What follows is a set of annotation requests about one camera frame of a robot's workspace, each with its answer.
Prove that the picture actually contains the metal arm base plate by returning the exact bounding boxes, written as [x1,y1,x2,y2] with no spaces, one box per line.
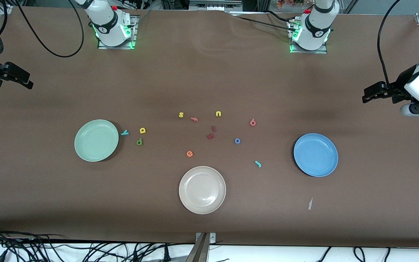
[97,16,138,49]
[289,20,328,54]

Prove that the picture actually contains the beige plate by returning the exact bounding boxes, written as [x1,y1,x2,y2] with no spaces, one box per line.
[179,166,227,215]

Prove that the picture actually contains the small metal bracket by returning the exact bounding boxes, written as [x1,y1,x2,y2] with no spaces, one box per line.
[195,232,216,245]

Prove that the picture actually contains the blue plate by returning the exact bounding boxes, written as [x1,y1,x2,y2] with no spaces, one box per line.
[293,133,339,178]

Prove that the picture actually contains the green plate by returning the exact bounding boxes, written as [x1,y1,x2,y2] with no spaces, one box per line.
[74,119,119,162]

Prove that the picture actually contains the black cable on table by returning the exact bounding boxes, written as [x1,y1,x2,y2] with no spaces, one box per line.
[237,16,299,33]

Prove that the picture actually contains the grey power strip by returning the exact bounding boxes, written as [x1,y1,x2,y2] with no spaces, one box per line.
[189,0,243,11]

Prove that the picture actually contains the long black right arm cable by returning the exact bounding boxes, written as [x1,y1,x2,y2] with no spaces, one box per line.
[14,0,85,58]

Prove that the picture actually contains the orange flowers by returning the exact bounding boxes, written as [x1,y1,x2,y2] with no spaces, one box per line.
[276,0,315,9]

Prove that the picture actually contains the brown table cover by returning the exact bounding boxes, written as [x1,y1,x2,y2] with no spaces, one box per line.
[0,7,419,249]

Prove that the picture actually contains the grey metal bar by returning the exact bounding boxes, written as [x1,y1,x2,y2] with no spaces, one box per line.
[186,233,210,262]

